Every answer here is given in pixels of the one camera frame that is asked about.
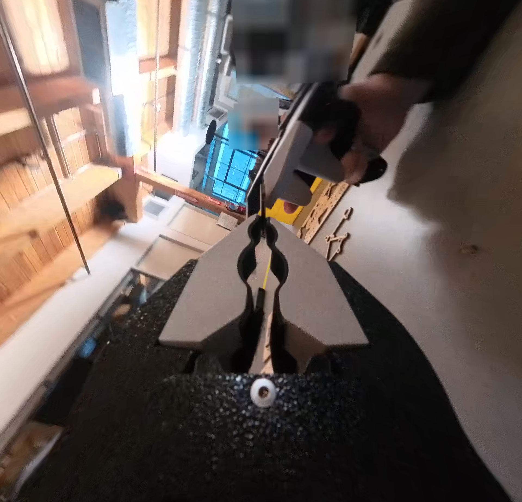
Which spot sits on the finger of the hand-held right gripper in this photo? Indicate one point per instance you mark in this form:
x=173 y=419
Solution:
x=287 y=163

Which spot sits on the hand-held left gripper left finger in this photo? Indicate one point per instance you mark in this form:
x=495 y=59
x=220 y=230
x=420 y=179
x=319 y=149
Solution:
x=204 y=306

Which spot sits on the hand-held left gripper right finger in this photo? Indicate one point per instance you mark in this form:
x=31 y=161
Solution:
x=322 y=306

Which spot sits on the small slotted wooden part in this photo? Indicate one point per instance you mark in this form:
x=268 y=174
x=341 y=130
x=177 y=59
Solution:
x=263 y=208

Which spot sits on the person's right forearm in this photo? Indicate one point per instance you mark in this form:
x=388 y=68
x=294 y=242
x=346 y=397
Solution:
x=448 y=33

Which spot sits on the person's right hand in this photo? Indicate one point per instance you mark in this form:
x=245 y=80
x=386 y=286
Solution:
x=383 y=110

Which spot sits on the yellow plastic bin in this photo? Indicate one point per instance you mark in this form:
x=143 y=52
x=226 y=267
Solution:
x=281 y=214

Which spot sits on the large paned window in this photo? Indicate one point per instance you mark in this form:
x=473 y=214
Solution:
x=228 y=171

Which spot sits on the wooden sheet with round holes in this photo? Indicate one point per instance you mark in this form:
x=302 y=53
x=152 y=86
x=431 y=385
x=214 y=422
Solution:
x=322 y=212

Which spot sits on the wooden linkage part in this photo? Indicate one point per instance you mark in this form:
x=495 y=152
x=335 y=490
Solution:
x=328 y=238

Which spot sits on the black floor lamp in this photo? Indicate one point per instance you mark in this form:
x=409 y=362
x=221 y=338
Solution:
x=211 y=131

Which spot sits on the white notice paper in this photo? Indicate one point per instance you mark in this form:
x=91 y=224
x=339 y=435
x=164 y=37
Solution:
x=226 y=221

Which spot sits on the wooden pillar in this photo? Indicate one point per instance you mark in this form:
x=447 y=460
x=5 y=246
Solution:
x=171 y=184

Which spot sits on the wall air vent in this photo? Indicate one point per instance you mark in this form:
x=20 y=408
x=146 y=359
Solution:
x=154 y=208

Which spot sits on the silver ventilation duct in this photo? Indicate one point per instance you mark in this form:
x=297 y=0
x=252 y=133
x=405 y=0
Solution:
x=200 y=61

